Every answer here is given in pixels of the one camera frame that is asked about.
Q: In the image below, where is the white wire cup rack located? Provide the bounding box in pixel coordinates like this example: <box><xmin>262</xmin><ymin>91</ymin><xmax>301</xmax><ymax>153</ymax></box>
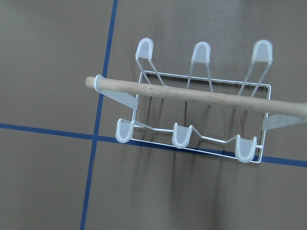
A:
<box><xmin>85</xmin><ymin>38</ymin><xmax>307</xmax><ymax>163</ymax></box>

